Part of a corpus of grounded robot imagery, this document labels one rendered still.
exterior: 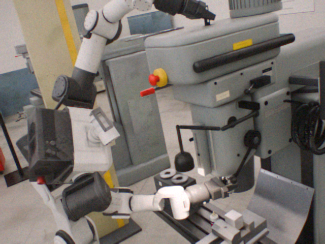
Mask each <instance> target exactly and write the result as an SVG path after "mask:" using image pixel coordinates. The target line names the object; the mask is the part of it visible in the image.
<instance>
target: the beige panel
mask: <svg viewBox="0 0 325 244"><path fill-rule="evenodd" d="M12 3H13V6H14V9H15V12H16V16H17V19H18V22H19V25H20V28H21V31H22V34H23V37H24V40H25V44H26V47H27V50H28V54H29V57H30V60H31V63H32V66H33V69H34V72H35V75H36V78H37V81H38V84H39V87H40V91H41V94H42V97H43V100H44V103H45V106H46V108H48V109H54V108H55V107H56V105H57V104H58V102H56V101H54V100H53V99H52V97H51V94H52V92H53V88H54V84H55V81H56V79H57V78H58V76H60V75H66V76H68V77H72V74H73V69H74V66H75V63H76V60H77V56H78V53H79V51H80V48H81V40H80V36H79V32H78V28H77V24H76V21H75V16H74V13H73V9H72V5H71V1H70V0H12ZM102 178H103V179H104V180H105V182H106V183H107V184H108V185H109V187H110V188H116V187H119V184H118V180H117V176H116V172H115V168H114V164H113V162H112V166H111V167H110V168H109V169H108V171H107V172H106V173H105V174H104V175H103V176H102ZM86 216H87V217H89V218H90V219H92V220H93V222H94V224H95V226H96V230H97V235H98V238H99V242H100V244H119V243H120V242H122V241H123V240H125V239H127V238H129V237H131V236H133V235H135V234H136V233H138V232H140V231H142V229H141V227H140V226H139V225H138V224H137V223H136V222H135V221H134V220H133V219H132V218H130V217H129V219H113V218H112V216H103V214H102V212H96V211H92V212H90V213H88V214H86Z"/></svg>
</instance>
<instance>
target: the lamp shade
mask: <svg viewBox="0 0 325 244"><path fill-rule="evenodd" d="M174 165H175V170H176V171H177V172H189V171H192V170H193V168H194V160H193V157H192V155H191V153H189V152H186V151H184V153H181V152H179V153H177V154H176V155H175V159H174Z"/></svg>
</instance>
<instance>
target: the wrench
mask: <svg viewBox="0 0 325 244"><path fill-rule="evenodd" d="M179 29H184V27H177V28H172V29H169V30H164V31H160V32H156V33H151V34H147V35H142V36H138V37H134V38H132V39H127V40H124V41H125V42H128V41H133V40H137V39H140V38H144V37H148V36H153V35H158V34H162V33H166V32H171V31H176V30H179Z"/></svg>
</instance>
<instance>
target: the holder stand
mask: <svg viewBox="0 0 325 244"><path fill-rule="evenodd" d="M153 178H154V183H155V188H156V191H157V192H158V190H159V189H161V188H164V187H175V186H180V187H183V189H184V190H186V188H187V187H190V186H193V185H196V184H197V183H196V179H195V178H192V177H190V176H187V175H185V174H182V173H180V172H177V171H174V170H173V169H171V168H169V169H166V170H164V171H162V172H161V173H160V174H159V175H156V176H154V177H153ZM164 201H165V204H164V207H165V208H166V209H168V210H169V211H171V212H172V207H171V204H168V203H167V201H166V198H164ZM200 208H201V207H200V206H198V207H195V208H194V207H192V206H190V207H189V211H188V212H189V215H188V217H189V216H190V215H192V214H194V213H195V212H196V211H198V210H199V209H200ZM186 218H187V217H186ZM186 218H184V219H186Z"/></svg>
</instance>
